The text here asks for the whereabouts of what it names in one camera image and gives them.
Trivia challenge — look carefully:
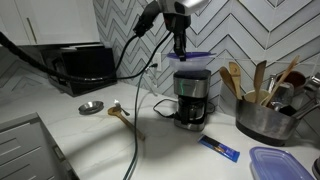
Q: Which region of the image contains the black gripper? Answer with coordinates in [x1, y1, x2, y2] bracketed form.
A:
[163, 11, 193, 63]

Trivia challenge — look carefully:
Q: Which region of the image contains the clear lunch box purple lid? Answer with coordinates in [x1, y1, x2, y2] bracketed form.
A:
[166, 51, 217, 73]

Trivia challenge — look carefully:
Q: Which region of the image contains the black steel coffee machine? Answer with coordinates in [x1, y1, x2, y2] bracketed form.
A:
[172, 68, 212, 132]

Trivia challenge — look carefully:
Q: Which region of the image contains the wooden slotted spatula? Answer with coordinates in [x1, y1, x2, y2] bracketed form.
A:
[228, 61, 243, 101]

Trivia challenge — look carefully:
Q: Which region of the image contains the wooden flat turner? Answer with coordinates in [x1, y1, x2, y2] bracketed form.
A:
[252, 59, 268, 104]

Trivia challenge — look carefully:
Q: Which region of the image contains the small metal spoon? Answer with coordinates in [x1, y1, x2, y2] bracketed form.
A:
[112, 98, 131, 117]

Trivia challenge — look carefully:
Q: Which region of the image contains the cream cup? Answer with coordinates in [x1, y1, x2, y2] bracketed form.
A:
[243, 88, 272, 105]

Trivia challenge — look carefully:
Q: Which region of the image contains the long wooden spoon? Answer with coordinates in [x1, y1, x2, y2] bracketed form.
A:
[106, 106, 147, 142]

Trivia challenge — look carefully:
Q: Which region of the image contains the black microwave oven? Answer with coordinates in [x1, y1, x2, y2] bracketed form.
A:
[39, 44, 118, 98]

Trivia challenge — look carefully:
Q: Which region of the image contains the thin wooden stirring spoon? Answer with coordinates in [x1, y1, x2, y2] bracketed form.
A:
[261, 54, 301, 108]

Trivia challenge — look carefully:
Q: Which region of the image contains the small steel bowl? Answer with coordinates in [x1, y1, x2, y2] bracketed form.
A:
[77, 100, 105, 116]

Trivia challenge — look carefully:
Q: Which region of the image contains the blue snack packet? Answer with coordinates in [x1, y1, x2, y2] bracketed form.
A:
[197, 134, 241, 164]

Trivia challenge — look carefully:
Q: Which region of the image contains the steel utensil pot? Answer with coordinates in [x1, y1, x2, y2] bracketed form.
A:
[234, 97, 302, 147]

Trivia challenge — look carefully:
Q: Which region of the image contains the dark red ladle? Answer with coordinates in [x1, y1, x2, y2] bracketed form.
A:
[275, 70, 308, 90]

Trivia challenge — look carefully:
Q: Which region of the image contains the white upper cabinet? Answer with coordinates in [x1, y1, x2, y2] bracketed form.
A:
[0, 0, 101, 47]

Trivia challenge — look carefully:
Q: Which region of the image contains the blue plastic lid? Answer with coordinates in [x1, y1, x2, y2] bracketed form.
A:
[248, 146, 316, 180]

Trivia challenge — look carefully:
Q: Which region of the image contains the grey panelled cabinet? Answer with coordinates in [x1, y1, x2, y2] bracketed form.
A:
[0, 112, 80, 180]

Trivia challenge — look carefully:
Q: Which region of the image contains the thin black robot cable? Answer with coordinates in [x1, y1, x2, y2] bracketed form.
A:
[113, 33, 140, 80]
[115, 30, 173, 81]

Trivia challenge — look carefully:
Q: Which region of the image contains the white wall outlet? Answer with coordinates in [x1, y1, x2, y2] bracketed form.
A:
[151, 52, 163, 72]

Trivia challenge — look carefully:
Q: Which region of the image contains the black coffee machine cord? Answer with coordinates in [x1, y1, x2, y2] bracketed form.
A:
[152, 97, 216, 120]

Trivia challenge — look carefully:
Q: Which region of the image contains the dark teal power cable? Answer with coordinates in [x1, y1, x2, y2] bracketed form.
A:
[121, 62, 158, 180]

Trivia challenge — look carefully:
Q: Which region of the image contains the thick black corrugated hose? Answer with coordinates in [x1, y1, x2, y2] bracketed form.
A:
[0, 31, 118, 84]

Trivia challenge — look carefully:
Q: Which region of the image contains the gold cabinet handle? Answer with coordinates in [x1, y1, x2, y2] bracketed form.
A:
[25, 16, 39, 45]

